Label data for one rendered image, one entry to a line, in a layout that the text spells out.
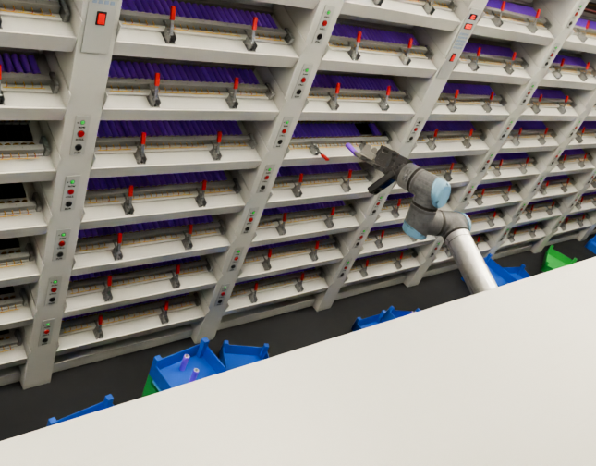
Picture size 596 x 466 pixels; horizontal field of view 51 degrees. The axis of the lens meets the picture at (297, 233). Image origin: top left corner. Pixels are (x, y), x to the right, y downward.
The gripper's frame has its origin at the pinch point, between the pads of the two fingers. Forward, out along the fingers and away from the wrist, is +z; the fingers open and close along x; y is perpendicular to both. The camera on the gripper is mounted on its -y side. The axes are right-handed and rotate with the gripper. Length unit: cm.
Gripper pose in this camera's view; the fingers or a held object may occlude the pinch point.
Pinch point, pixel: (358, 155)
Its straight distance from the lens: 224.9
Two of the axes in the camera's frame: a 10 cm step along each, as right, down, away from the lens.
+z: -6.8, -4.7, 5.5
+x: -5.6, -1.4, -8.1
